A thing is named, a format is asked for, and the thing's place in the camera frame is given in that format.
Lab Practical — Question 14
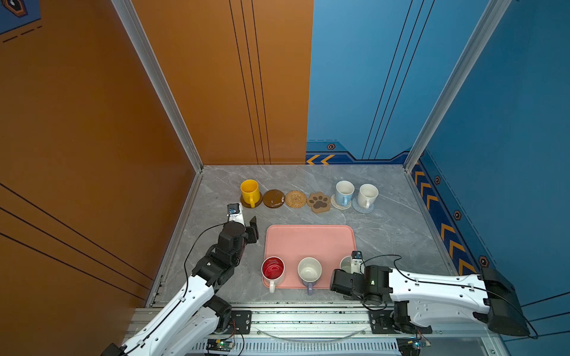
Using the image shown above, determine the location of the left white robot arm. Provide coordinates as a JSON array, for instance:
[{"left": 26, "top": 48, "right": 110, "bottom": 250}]
[{"left": 102, "top": 214, "right": 259, "bottom": 355}]

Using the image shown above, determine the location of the red inside white mug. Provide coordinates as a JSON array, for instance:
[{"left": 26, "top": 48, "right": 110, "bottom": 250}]
[{"left": 261, "top": 256, "right": 285, "bottom": 293}]

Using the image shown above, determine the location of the aluminium corner post left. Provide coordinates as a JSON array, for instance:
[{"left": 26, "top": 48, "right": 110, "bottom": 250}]
[{"left": 111, "top": 0, "right": 203, "bottom": 174}]

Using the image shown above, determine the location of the yellow mug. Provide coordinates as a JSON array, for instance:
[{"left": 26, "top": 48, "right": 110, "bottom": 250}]
[{"left": 240, "top": 179, "right": 261, "bottom": 209}]

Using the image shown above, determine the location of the woven rattan round coaster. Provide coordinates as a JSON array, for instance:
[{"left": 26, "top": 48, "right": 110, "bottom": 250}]
[{"left": 285, "top": 191, "right": 307, "bottom": 209}]

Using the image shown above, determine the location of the light blue woven coaster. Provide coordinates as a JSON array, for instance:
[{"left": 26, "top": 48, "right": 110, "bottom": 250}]
[{"left": 352, "top": 197, "right": 375, "bottom": 214}]

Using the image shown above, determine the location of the multicolour woven round coaster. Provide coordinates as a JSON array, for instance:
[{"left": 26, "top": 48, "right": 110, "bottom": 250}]
[{"left": 330, "top": 195, "right": 352, "bottom": 211}]

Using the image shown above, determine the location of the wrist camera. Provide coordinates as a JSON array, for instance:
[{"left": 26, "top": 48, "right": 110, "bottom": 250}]
[
  {"left": 350, "top": 251, "right": 364, "bottom": 274},
  {"left": 227, "top": 203, "right": 246, "bottom": 225}
]

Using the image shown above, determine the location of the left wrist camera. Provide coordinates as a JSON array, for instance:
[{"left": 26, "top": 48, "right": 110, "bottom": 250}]
[{"left": 227, "top": 203, "right": 246, "bottom": 225}]

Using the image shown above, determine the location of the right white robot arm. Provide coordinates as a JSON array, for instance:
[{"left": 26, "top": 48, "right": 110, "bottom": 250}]
[{"left": 330, "top": 265, "right": 531, "bottom": 338}]

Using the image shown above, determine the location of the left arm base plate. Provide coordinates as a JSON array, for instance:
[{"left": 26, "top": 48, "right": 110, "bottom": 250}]
[{"left": 214, "top": 310, "right": 252, "bottom": 335}]

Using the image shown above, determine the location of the right circuit board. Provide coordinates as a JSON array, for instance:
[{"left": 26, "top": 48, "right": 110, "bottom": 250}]
[{"left": 396, "top": 338, "right": 431, "bottom": 356}]

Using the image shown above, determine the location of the aluminium corner post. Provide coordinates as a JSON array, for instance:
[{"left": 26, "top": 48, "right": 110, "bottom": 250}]
[
  {"left": 111, "top": 0, "right": 203, "bottom": 174},
  {"left": 403, "top": 0, "right": 512, "bottom": 174}
]

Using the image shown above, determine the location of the glossy round wooden coaster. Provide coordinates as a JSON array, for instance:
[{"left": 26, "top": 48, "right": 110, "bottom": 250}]
[{"left": 263, "top": 189, "right": 285, "bottom": 209}]

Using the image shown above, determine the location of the pink rectangular tray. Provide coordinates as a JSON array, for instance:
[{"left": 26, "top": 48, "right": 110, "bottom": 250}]
[{"left": 264, "top": 225, "right": 357, "bottom": 289}]

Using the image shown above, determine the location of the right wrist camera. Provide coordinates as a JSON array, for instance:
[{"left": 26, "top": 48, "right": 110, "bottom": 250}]
[{"left": 350, "top": 251, "right": 364, "bottom": 274}]

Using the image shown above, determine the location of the left circuit board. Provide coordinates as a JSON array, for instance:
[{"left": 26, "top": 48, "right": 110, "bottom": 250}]
[{"left": 206, "top": 339, "right": 235, "bottom": 355}]

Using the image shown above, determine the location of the aluminium front rail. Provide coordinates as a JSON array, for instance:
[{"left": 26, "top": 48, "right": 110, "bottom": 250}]
[{"left": 124, "top": 303, "right": 509, "bottom": 355}]

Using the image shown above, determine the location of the cork paw print coaster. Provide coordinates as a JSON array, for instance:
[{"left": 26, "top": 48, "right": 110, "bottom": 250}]
[{"left": 307, "top": 191, "right": 331, "bottom": 214}]

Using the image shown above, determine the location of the light blue mug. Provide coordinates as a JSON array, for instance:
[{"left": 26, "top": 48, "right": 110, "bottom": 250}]
[{"left": 335, "top": 180, "right": 355, "bottom": 206}]

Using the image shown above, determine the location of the circuit board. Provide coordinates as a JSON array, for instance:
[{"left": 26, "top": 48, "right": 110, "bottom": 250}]
[
  {"left": 396, "top": 338, "right": 431, "bottom": 356},
  {"left": 206, "top": 339, "right": 235, "bottom": 355}
]

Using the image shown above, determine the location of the aluminium corner post right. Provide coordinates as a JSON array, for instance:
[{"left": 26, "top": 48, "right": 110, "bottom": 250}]
[{"left": 403, "top": 0, "right": 512, "bottom": 174}]

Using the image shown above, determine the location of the matte round wooden coaster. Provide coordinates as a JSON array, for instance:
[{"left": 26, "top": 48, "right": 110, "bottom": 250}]
[{"left": 240, "top": 194, "right": 263, "bottom": 209}]

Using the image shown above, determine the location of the purple handled white mug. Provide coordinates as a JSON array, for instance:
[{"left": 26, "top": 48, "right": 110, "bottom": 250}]
[{"left": 298, "top": 257, "right": 322, "bottom": 295}]

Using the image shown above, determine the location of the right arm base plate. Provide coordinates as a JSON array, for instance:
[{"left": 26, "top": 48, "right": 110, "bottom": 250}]
[{"left": 368, "top": 310, "right": 433, "bottom": 335}]

